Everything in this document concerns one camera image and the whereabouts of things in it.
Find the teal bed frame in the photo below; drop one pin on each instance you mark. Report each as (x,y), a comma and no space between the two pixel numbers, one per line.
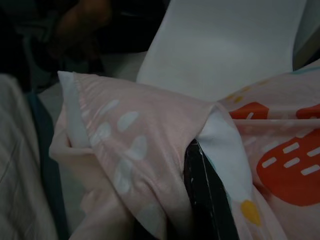
(50,155)

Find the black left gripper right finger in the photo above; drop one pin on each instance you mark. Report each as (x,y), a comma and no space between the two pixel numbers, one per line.
(222,207)

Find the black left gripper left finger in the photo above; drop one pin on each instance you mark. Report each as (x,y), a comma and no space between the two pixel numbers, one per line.
(196,190)

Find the pink patterned pillow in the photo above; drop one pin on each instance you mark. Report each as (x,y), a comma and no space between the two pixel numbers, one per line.
(150,140)

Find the beige sheeted bed mattress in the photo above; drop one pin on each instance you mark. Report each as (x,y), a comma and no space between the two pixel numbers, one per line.
(17,150)

